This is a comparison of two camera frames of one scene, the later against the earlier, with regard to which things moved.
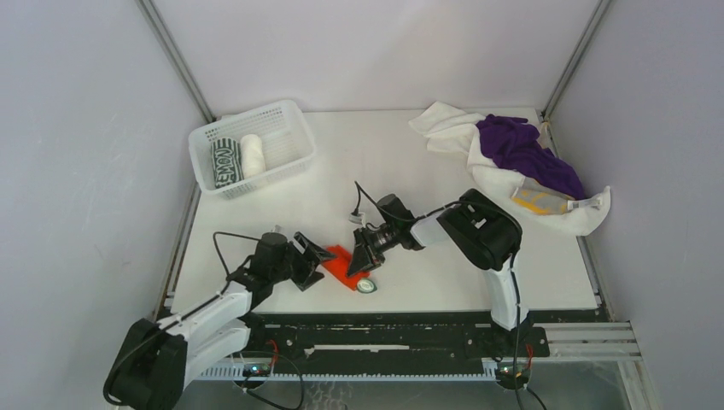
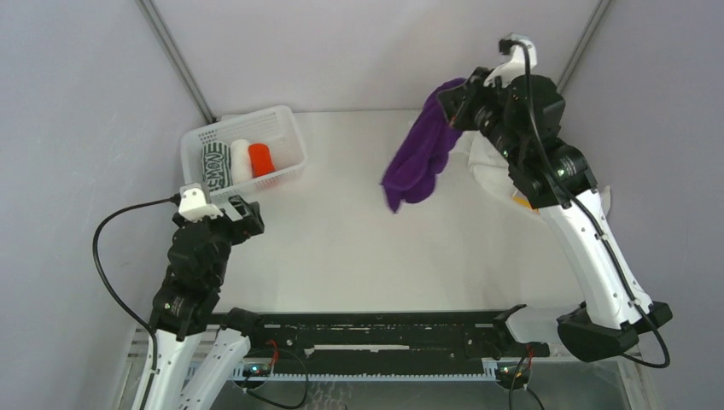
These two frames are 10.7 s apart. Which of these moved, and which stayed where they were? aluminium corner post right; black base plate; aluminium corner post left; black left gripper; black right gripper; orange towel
Moved: orange towel; black left gripper; black right gripper
Stayed: black base plate; aluminium corner post left; aluminium corner post right
